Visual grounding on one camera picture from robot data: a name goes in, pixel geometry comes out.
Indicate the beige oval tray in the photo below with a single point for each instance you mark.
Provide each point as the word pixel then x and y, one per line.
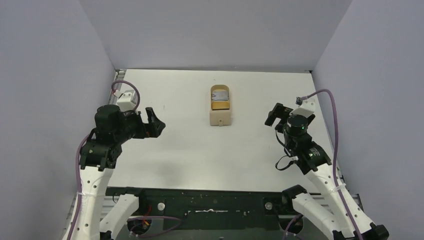
pixel 219 88

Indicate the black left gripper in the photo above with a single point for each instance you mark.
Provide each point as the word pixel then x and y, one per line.
pixel 150 129

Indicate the beige card holder wallet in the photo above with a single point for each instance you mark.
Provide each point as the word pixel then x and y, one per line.
pixel 221 117

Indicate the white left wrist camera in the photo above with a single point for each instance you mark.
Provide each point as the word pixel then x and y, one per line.
pixel 127 100

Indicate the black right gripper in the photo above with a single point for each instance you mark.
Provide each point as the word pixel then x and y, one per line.
pixel 281 116

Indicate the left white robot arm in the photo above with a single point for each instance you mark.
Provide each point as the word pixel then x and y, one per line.
pixel 96 160

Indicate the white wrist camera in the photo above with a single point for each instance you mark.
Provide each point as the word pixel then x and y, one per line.
pixel 127 100
pixel 306 107

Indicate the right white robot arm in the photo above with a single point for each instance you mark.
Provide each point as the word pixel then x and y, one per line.
pixel 344 219

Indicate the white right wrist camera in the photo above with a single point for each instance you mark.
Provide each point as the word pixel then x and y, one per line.
pixel 306 107

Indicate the yellow card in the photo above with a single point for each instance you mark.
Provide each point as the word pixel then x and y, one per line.
pixel 220 105

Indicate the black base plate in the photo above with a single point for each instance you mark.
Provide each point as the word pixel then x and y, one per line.
pixel 211 209

